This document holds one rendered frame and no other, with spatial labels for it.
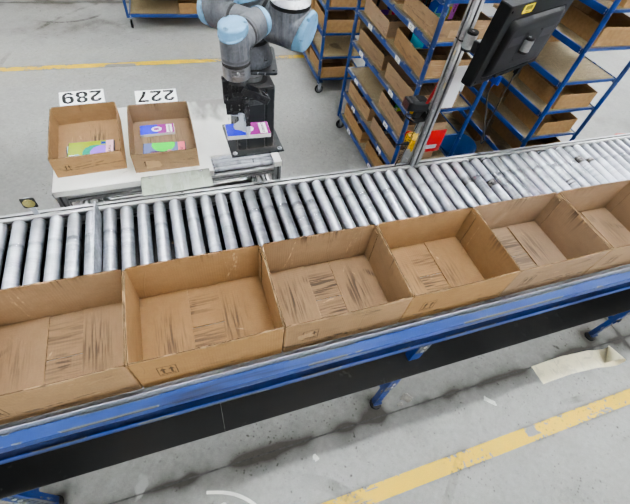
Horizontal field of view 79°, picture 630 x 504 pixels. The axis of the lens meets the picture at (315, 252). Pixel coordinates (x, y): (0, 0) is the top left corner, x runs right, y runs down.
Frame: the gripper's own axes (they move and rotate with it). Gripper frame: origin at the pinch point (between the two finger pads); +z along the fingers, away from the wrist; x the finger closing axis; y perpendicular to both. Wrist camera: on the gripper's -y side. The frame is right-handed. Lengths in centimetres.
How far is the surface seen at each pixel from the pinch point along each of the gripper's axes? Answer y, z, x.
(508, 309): -73, 22, 83
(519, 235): -99, 25, 54
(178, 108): 26, 29, -62
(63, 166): 75, 28, -25
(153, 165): 40, 31, -24
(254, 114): -7.8, 16.6, -32.2
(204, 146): 17, 36, -38
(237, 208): 7.8, 35.8, 5.9
